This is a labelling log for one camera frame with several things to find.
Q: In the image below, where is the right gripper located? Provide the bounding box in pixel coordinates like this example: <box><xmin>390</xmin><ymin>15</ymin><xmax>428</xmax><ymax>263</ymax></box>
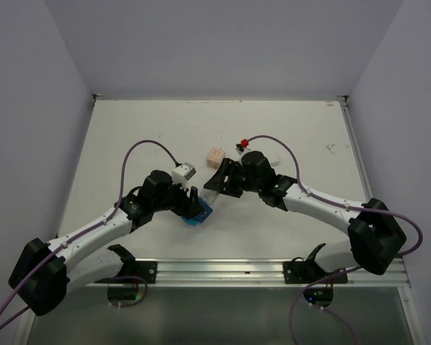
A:
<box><xmin>204</xmin><ymin>158</ymin><xmax>262</xmax><ymax>198</ymax></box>

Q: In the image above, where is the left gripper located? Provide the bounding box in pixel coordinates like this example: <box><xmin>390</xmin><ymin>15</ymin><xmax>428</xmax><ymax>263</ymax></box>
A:
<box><xmin>152</xmin><ymin>176</ymin><xmax>205</xmax><ymax>219</ymax></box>

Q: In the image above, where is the blue pink cube socket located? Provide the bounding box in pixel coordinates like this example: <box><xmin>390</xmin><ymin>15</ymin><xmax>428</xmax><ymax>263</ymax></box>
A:
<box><xmin>181</xmin><ymin>197</ymin><xmax>213</xmax><ymax>226</ymax></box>

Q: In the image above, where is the white plug adapter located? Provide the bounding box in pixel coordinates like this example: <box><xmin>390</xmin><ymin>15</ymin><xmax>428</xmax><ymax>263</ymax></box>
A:
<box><xmin>201</xmin><ymin>190</ymin><xmax>219</xmax><ymax>206</ymax></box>

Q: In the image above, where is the beige cube socket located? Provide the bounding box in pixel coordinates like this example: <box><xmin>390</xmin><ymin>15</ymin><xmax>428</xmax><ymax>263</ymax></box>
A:
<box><xmin>206</xmin><ymin>147</ymin><xmax>226</xmax><ymax>170</ymax></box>

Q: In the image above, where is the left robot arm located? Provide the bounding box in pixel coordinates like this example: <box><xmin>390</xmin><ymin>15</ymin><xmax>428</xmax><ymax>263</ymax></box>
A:
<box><xmin>9</xmin><ymin>163</ymin><xmax>205</xmax><ymax>316</ymax></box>

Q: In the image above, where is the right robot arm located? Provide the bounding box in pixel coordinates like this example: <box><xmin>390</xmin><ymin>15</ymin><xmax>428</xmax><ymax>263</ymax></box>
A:
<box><xmin>204</xmin><ymin>151</ymin><xmax>407</xmax><ymax>282</ymax></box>

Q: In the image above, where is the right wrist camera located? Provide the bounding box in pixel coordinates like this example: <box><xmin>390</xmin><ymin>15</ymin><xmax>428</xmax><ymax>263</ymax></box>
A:
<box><xmin>236</xmin><ymin>139</ymin><xmax>251</xmax><ymax>162</ymax></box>

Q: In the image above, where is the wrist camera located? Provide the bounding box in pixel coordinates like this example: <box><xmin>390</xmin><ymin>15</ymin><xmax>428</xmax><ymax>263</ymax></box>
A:
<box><xmin>236</xmin><ymin>139</ymin><xmax>251</xmax><ymax>162</ymax></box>
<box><xmin>171</xmin><ymin>163</ymin><xmax>196</xmax><ymax>190</ymax></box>

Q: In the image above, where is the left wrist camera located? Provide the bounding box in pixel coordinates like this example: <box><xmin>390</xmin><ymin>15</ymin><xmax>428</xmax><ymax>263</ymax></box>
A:
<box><xmin>171</xmin><ymin>163</ymin><xmax>196</xmax><ymax>190</ymax></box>

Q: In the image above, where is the aluminium mounting rail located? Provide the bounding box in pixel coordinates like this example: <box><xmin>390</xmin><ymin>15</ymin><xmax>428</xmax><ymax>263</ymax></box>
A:
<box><xmin>136</xmin><ymin>258</ymin><xmax>410</xmax><ymax>288</ymax></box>

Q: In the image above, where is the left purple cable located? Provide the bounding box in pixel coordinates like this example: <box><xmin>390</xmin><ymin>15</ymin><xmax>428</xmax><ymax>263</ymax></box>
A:
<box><xmin>0</xmin><ymin>139</ymin><xmax>182</xmax><ymax>334</ymax></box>

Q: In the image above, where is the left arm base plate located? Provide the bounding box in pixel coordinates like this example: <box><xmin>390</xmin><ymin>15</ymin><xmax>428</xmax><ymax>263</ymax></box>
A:
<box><xmin>119</xmin><ymin>261</ymin><xmax>158</xmax><ymax>284</ymax></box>

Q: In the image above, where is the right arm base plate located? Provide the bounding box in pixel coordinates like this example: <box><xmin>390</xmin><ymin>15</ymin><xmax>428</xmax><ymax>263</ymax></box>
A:
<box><xmin>282</xmin><ymin>257</ymin><xmax>338</xmax><ymax>284</ymax></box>

